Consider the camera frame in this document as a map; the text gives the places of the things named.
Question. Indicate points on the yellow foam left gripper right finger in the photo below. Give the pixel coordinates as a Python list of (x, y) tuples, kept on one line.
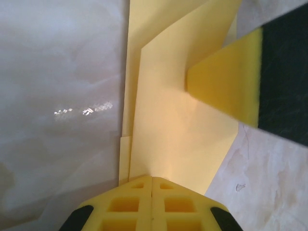
[(179, 205)]

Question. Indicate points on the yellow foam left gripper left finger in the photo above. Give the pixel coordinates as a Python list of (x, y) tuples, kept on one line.
[(125, 205)]

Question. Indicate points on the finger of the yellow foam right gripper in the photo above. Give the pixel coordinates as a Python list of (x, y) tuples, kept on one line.
[(231, 81)]

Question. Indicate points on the pale yellow square paper sheet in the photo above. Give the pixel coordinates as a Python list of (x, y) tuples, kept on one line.
[(163, 120)]

